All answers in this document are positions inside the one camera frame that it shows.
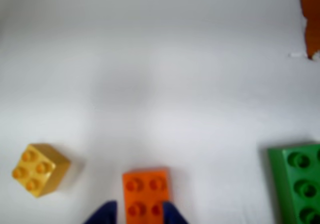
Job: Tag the white board sheet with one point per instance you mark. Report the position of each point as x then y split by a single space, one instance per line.
150 59

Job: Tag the orange 2x4 block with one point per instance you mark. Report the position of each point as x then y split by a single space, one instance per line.
145 191

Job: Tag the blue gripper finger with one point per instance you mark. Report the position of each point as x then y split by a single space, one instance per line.
172 215
107 214

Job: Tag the green 2x4 block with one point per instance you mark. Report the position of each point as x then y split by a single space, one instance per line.
297 184

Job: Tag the yellow 2x2 block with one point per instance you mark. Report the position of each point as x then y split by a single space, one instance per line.
40 170

